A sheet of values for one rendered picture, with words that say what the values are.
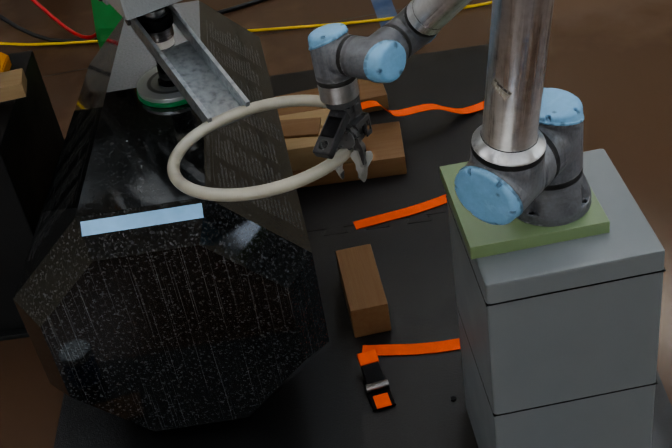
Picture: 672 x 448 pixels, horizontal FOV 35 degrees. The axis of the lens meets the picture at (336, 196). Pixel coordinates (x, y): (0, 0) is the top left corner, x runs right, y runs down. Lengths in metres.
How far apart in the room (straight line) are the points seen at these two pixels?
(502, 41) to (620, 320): 0.80
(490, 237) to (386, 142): 1.73
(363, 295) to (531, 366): 0.97
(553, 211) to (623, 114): 1.96
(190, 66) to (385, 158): 1.22
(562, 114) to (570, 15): 2.74
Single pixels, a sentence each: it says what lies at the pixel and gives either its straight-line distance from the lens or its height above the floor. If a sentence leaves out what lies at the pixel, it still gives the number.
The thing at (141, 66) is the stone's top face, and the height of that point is 0.83.
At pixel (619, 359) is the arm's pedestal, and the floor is 0.53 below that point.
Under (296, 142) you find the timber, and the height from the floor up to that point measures 0.20.
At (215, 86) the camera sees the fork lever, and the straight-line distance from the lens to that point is 2.90.
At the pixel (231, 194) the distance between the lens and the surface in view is 2.40.
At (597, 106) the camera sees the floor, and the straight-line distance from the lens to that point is 4.37.
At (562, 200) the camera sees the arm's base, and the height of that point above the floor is 0.94.
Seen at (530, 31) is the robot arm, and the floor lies 1.45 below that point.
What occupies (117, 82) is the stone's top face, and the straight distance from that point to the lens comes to 3.31.
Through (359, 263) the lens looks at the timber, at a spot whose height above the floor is 0.14.
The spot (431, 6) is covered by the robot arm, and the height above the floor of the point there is 1.36.
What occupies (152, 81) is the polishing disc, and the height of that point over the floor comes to 0.85.
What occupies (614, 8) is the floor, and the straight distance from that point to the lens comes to 5.04.
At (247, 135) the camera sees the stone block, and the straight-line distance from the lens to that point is 3.12.
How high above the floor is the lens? 2.43
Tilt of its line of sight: 37 degrees down
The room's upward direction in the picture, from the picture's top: 10 degrees counter-clockwise
